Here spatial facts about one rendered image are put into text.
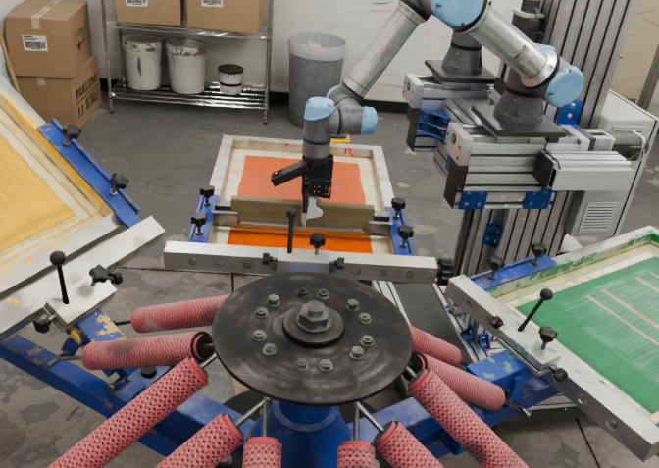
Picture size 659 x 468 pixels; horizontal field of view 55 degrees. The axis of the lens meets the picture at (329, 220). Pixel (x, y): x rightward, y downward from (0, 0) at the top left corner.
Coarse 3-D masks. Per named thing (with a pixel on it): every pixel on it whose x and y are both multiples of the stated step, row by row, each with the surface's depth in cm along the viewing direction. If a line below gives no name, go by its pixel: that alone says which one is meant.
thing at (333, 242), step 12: (336, 168) 226; (348, 168) 227; (348, 180) 219; (348, 192) 211; (360, 192) 212; (336, 240) 184; (348, 240) 185; (360, 240) 185; (360, 252) 180; (372, 252) 181
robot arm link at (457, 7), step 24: (432, 0) 156; (456, 0) 154; (480, 0) 155; (456, 24) 157; (480, 24) 161; (504, 24) 164; (504, 48) 166; (528, 48) 168; (528, 72) 172; (552, 72) 171; (576, 72) 172; (552, 96) 174; (576, 96) 177
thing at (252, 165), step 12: (252, 156) 228; (264, 156) 229; (252, 168) 220; (264, 168) 221; (276, 168) 222; (252, 180) 212; (240, 192) 204; (252, 192) 205; (228, 240) 179; (240, 240) 179; (252, 240) 180; (264, 240) 181; (276, 240) 181; (300, 240) 182
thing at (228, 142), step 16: (224, 144) 226; (240, 144) 232; (256, 144) 232; (272, 144) 232; (288, 144) 233; (336, 144) 236; (352, 144) 237; (224, 160) 215; (384, 160) 228; (224, 176) 206; (384, 176) 216; (384, 192) 206; (384, 208) 197; (208, 240) 173
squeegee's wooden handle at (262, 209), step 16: (240, 208) 180; (256, 208) 180; (272, 208) 180; (288, 208) 180; (320, 208) 180; (336, 208) 180; (352, 208) 181; (368, 208) 181; (320, 224) 183; (336, 224) 183; (352, 224) 183
